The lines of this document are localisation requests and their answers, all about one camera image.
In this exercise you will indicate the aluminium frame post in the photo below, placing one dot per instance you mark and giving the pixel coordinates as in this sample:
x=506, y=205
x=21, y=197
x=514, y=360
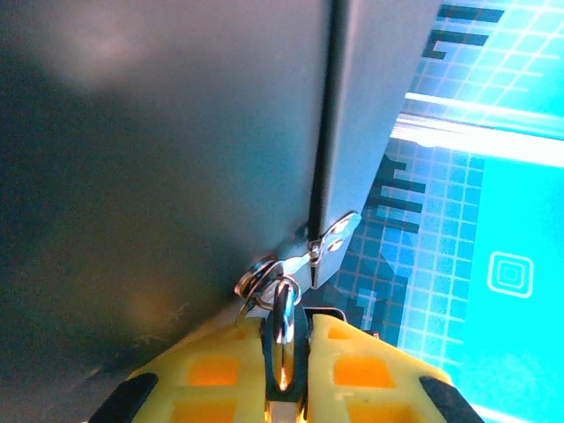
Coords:
x=484, y=132

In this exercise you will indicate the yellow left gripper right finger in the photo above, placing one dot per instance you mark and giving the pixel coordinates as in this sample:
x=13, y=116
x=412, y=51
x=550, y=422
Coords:
x=361, y=374

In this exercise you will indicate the silver hasp latch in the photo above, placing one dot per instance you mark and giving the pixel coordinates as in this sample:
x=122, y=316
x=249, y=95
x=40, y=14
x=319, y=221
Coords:
x=339, y=233

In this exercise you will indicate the starry night print tin box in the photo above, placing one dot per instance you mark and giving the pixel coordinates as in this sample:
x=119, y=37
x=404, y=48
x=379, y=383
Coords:
x=132, y=176

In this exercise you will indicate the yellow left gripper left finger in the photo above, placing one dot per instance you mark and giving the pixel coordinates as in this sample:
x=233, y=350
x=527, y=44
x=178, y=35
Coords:
x=211, y=370

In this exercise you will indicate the teal padlock with silver shackle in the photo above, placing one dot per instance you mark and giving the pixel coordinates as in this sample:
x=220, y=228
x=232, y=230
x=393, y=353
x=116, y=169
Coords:
x=284, y=317

